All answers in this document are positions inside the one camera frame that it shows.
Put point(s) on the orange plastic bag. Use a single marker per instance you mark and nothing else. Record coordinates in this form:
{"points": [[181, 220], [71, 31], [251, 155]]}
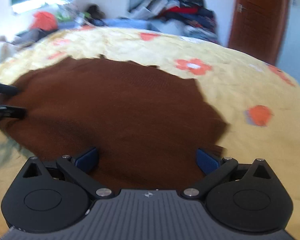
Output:
{"points": [[43, 21]]}

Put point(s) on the brown knit sweater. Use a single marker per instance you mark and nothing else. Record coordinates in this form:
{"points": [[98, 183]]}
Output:
{"points": [[115, 105]]}

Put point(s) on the dark clothes heap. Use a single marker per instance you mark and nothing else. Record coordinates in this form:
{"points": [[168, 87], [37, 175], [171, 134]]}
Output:
{"points": [[30, 36]]}

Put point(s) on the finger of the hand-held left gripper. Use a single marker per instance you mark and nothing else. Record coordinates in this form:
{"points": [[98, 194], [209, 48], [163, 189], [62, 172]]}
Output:
{"points": [[12, 111], [5, 88]]}

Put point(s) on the pile of mixed clothes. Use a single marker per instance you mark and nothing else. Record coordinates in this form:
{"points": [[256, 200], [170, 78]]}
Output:
{"points": [[185, 10]]}

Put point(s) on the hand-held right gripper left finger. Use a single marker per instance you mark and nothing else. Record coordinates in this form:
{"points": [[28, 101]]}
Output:
{"points": [[86, 158]]}

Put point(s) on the yellow floral bed quilt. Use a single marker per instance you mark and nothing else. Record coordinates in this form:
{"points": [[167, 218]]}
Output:
{"points": [[240, 85]]}

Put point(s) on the blue quilted blanket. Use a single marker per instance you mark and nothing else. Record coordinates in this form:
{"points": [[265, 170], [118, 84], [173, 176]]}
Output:
{"points": [[130, 23]]}

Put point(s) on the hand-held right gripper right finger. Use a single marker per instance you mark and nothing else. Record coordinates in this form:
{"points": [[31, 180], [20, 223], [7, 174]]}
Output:
{"points": [[207, 160]]}

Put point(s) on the black cloth bundle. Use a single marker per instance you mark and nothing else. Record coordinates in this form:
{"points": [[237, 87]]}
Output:
{"points": [[95, 11]]}

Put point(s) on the brown wooden door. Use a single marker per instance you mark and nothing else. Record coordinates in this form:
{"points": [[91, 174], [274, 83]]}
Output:
{"points": [[260, 17]]}

